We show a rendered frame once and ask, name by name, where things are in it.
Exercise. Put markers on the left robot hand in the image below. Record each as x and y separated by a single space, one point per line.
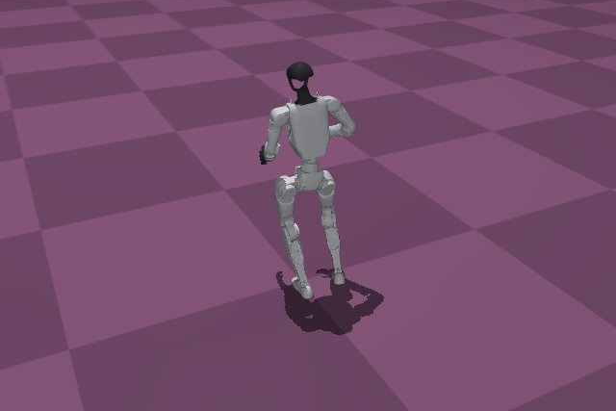
262 157

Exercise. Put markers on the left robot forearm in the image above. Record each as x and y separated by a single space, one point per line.
267 156

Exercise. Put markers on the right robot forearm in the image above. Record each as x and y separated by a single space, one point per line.
335 130

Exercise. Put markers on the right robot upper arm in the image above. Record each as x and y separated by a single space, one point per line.
338 111

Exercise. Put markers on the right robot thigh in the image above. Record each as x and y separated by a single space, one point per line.
326 195

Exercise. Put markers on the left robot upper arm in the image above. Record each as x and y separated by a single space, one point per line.
277 118

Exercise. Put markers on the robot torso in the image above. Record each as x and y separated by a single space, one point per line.
308 132

